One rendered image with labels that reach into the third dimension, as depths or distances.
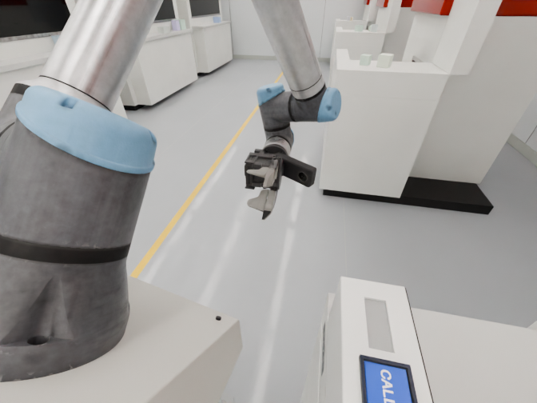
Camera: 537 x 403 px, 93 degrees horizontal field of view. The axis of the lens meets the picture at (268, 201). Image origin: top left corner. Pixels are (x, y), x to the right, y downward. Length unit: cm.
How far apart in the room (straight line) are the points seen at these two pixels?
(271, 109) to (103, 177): 50
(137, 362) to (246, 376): 107
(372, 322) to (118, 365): 30
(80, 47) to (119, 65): 4
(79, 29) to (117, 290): 33
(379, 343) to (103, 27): 54
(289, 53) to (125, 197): 41
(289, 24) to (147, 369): 53
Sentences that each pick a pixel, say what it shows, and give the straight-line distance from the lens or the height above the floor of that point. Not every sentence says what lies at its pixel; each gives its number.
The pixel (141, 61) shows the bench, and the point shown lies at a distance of 427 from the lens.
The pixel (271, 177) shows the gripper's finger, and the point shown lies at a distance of 49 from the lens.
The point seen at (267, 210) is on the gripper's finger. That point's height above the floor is 95.
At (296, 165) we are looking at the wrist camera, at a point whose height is 100.
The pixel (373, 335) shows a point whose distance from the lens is 39.
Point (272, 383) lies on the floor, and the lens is 135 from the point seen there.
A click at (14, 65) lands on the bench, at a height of 89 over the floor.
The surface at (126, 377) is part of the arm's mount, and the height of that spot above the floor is 104.
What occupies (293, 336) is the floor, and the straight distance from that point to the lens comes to 142.
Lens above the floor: 129
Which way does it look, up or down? 38 degrees down
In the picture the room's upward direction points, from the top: straight up
